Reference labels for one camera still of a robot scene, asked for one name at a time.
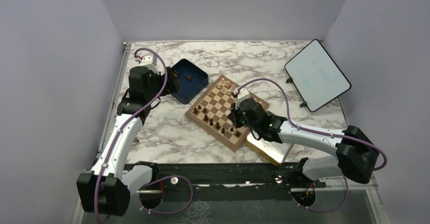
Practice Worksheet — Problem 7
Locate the wooden chess board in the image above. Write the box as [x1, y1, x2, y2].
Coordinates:
[186, 76, 250, 152]

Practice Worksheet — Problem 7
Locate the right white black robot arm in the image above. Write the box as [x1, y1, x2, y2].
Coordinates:
[228, 98, 379, 187]

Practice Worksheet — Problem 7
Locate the aluminium frame rail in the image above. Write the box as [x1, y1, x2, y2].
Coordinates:
[77, 42, 132, 223]

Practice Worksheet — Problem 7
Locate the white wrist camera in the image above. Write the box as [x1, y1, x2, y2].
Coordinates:
[232, 87, 250, 109]
[135, 55, 159, 73]

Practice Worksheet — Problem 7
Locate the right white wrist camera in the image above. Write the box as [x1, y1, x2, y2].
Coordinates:
[232, 87, 250, 109]

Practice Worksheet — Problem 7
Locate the blue square tin tray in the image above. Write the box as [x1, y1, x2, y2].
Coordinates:
[171, 59, 209, 104]

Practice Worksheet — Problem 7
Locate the small whiteboard black frame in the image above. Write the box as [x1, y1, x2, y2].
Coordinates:
[284, 39, 351, 112]

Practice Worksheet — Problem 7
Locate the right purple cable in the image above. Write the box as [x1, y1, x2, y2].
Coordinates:
[232, 78, 388, 214]

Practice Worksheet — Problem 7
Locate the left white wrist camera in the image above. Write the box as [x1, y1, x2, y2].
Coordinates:
[135, 55, 159, 73]

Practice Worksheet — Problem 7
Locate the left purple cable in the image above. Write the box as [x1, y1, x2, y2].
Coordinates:
[94, 48, 195, 224]

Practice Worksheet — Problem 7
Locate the gold metal tin lid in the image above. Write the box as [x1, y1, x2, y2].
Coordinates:
[245, 133, 293, 166]

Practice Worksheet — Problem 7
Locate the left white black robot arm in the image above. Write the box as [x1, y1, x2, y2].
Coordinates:
[77, 65, 180, 216]

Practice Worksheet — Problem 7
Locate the purple cable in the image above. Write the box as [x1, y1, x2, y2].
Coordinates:
[94, 48, 195, 224]
[232, 78, 388, 214]

